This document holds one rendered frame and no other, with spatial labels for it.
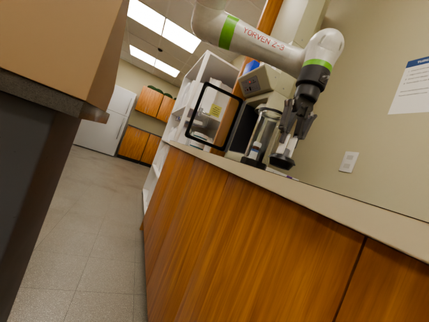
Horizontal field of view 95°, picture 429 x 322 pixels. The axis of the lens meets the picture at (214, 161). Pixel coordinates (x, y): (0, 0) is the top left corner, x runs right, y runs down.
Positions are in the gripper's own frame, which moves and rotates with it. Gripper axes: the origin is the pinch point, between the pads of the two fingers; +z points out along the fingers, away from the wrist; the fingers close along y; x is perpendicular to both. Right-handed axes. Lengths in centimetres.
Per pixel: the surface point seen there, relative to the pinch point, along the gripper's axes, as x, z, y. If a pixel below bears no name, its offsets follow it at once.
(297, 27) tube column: 45, -75, 15
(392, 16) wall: 25, -97, 58
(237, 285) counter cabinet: -15.5, 38.9, -11.8
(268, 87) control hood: 47, -37, 12
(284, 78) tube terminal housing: 45, -45, 19
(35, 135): 5, 22, -64
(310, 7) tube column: 45, -88, 18
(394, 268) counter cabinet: -40.1, 17.2, -11.9
